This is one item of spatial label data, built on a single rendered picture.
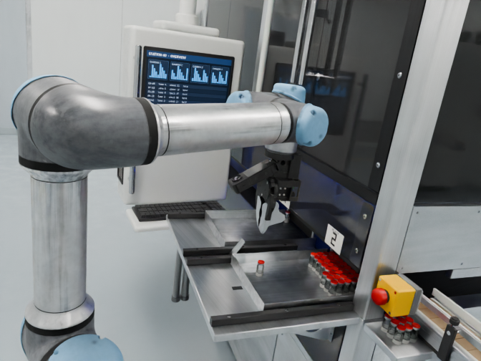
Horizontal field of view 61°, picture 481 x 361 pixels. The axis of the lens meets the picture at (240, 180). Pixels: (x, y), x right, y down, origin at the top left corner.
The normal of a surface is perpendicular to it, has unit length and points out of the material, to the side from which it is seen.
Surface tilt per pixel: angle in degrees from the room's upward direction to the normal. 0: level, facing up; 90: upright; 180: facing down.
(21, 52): 90
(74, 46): 90
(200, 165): 90
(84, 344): 8
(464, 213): 90
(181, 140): 98
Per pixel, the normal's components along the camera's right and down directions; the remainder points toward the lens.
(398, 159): -0.94, -0.01
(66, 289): 0.59, 0.32
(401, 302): 0.32, 0.32
